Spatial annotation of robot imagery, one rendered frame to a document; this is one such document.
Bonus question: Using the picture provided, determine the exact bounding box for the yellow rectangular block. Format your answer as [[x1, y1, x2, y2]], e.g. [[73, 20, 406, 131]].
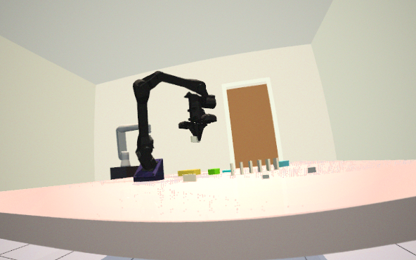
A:
[[178, 169, 201, 176]]

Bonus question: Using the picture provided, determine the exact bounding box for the lime green block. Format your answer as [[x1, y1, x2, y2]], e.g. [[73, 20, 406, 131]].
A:
[[208, 168, 220, 175]]

